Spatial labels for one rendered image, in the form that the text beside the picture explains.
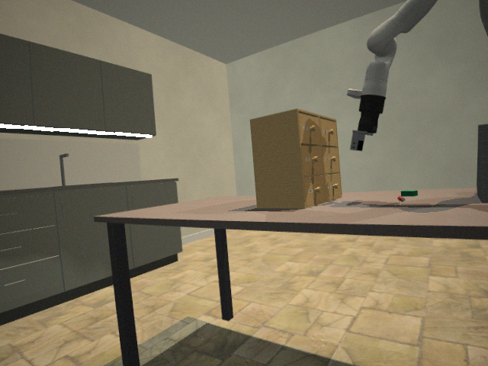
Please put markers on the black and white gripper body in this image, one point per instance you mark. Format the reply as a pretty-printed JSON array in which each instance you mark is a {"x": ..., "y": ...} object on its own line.
[{"x": 372, "y": 103}]

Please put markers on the small brown wooden chest of drawers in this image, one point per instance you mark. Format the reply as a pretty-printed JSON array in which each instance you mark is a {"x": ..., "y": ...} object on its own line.
[{"x": 277, "y": 160}]

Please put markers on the wooden drawer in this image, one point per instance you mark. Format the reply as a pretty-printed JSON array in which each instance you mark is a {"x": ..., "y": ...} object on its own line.
[
  {"x": 312, "y": 159},
  {"x": 308, "y": 133},
  {"x": 328, "y": 132},
  {"x": 333, "y": 186},
  {"x": 313, "y": 185},
  {"x": 330, "y": 159}
]

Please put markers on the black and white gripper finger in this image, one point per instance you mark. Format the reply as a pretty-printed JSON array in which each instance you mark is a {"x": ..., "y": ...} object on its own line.
[
  {"x": 355, "y": 139},
  {"x": 361, "y": 141}
]

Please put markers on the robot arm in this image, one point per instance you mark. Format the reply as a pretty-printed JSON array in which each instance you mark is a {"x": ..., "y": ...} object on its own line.
[{"x": 382, "y": 43}]

